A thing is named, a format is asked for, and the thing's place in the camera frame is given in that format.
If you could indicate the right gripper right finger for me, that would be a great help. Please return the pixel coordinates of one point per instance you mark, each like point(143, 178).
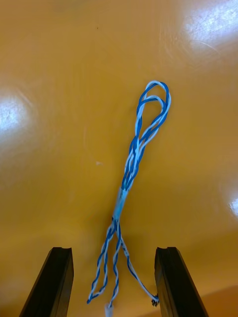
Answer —
point(177, 284)

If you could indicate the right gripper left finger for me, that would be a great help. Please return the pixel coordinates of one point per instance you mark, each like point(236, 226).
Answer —
point(49, 284)

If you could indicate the yellow-orange plastic bin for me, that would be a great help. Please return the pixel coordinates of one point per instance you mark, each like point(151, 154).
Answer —
point(62, 148)

